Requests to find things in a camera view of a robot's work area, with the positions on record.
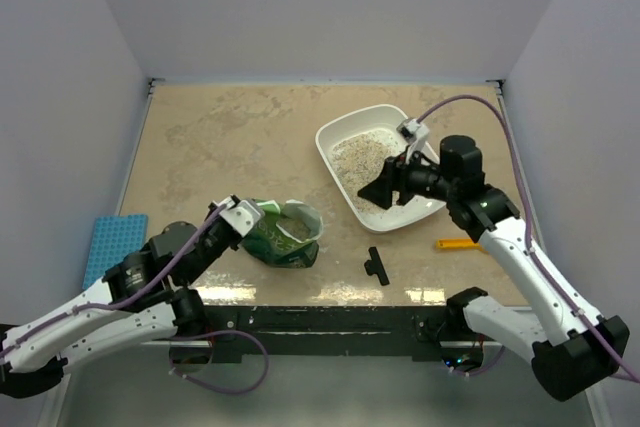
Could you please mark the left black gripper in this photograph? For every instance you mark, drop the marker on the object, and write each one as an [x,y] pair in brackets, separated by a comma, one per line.
[235,244]

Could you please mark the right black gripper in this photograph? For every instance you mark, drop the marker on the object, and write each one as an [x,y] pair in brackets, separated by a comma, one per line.
[396,172]

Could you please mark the green litter bag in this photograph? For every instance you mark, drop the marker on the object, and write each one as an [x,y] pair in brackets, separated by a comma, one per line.
[287,236]

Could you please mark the black bag clip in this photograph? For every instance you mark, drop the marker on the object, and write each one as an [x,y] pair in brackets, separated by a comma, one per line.
[374,266]

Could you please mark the yellow plastic scoop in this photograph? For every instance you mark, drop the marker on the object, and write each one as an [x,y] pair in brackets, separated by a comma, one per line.
[457,244]

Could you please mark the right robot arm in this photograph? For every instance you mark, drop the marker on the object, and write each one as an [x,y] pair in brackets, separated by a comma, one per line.
[569,344]

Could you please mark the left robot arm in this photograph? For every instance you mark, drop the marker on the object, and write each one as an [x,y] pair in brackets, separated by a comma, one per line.
[147,296]

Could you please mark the cat litter pile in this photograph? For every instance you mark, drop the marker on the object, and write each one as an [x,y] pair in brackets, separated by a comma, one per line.
[358,160]

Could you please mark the white litter box tray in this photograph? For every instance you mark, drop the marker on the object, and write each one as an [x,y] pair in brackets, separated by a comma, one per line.
[382,116]

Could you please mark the blue perforated block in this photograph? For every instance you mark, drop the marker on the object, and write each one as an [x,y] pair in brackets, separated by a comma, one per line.
[113,238]

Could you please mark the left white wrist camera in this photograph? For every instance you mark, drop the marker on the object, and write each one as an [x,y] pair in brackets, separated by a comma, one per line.
[240,212]

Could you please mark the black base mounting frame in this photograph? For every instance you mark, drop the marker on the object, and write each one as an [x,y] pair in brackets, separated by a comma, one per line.
[419,333]

